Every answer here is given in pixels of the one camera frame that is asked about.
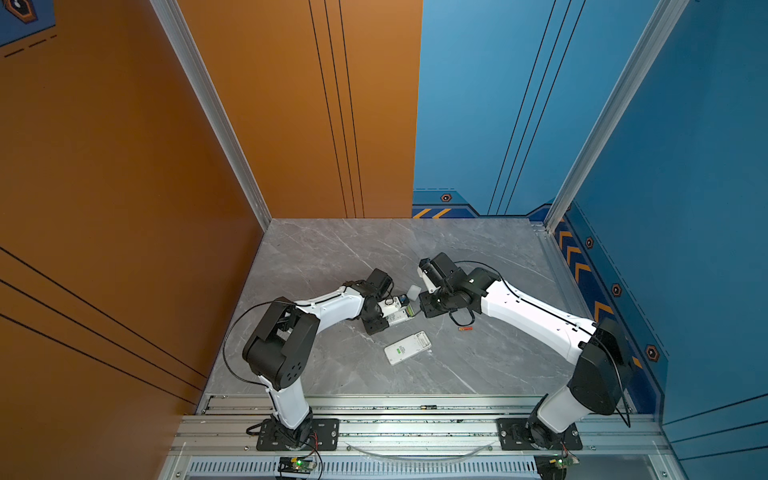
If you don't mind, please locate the white TCL remote control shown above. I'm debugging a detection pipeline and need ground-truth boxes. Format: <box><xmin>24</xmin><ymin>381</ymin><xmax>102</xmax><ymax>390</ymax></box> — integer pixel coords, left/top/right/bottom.
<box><xmin>384</xmin><ymin>331</ymin><xmax>432</xmax><ymax>365</ymax></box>

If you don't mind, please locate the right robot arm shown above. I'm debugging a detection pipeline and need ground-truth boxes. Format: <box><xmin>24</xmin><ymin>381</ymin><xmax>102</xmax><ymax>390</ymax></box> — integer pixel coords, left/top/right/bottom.
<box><xmin>418</xmin><ymin>253</ymin><xmax>639</xmax><ymax>450</ymax></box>

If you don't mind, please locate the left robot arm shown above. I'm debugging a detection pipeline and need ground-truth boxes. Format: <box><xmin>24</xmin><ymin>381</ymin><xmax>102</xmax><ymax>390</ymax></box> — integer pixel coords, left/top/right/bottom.
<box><xmin>242</xmin><ymin>269</ymin><xmax>393</xmax><ymax>448</ymax></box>

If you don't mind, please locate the left green circuit board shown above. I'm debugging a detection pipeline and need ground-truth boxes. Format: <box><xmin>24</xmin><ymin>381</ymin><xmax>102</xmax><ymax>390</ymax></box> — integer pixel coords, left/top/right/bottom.
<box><xmin>277</xmin><ymin>456</ymin><xmax>320</xmax><ymax>479</ymax></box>

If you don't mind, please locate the green circuit board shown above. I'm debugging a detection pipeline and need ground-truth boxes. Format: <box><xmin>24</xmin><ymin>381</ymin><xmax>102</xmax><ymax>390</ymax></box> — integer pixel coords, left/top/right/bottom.
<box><xmin>277</xmin><ymin>456</ymin><xmax>320</xmax><ymax>479</ymax></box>
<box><xmin>534</xmin><ymin>455</ymin><xmax>580</xmax><ymax>480</ymax></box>

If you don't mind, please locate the right green circuit board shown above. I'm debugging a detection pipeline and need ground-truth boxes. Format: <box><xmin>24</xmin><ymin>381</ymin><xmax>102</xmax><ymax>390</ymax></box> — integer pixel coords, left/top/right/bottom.
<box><xmin>534</xmin><ymin>455</ymin><xmax>580</xmax><ymax>480</ymax></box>

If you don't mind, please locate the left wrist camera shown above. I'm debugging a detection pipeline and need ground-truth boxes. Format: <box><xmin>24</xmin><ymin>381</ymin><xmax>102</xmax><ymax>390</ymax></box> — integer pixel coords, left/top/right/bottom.
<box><xmin>378</xmin><ymin>296</ymin><xmax>409</xmax><ymax>317</ymax></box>

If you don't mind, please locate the aluminium rail frame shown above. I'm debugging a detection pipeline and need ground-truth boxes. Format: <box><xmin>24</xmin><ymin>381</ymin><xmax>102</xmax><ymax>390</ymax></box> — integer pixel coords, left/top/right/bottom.
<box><xmin>160</xmin><ymin>395</ymin><xmax>684</xmax><ymax>479</ymax></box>

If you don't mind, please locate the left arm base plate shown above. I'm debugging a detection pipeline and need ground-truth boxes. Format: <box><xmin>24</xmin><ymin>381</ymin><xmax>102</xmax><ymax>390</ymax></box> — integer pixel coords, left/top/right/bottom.
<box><xmin>256</xmin><ymin>417</ymin><xmax>340</xmax><ymax>452</ymax></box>

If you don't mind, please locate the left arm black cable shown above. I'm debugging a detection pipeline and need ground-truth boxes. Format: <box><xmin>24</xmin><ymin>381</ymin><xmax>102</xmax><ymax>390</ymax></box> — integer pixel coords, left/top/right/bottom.
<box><xmin>221</xmin><ymin>299</ymin><xmax>283</xmax><ymax>388</ymax></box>

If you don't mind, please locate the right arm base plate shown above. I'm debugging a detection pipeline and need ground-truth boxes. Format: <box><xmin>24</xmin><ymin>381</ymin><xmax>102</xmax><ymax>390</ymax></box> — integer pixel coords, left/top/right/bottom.
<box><xmin>496</xmin><ymin>418</ymin><xmax>583</xmax><ymax>451</ymax></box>

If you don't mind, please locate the clear cable on rail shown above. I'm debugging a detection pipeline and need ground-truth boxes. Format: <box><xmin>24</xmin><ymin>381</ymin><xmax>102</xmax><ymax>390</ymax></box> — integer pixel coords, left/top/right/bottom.
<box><xmin>343</xmin><ymin>442</ymin><xmax>496</xmax><ymax>462</ymax></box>

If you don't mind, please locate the left aluminium corner post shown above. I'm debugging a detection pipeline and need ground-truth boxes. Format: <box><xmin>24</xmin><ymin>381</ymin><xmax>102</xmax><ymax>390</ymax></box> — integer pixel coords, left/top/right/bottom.
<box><xmin>150</xmin><ymin>0</ymin><xmax>272</xmax><ymax>232</ymax></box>

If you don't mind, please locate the aluminium corner post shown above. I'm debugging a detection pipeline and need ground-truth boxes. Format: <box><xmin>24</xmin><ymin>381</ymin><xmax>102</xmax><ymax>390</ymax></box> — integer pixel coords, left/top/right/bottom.
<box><xmin>543</xmin><ymin>0</ymin><xmax>689</xmax><ymax>234</ymax></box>
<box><xmin>150</xmin><ymin>0</ymin><xmax>272</xmax><ymax>232</ymax></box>

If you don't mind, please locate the right aluminium corner post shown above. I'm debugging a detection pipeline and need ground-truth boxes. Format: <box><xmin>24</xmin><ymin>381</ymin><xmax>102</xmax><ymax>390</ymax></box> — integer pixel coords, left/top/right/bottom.
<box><xmin>543</xmin><ymin>0</ymin><xmax>689</xmax><ymax>234</ymax></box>

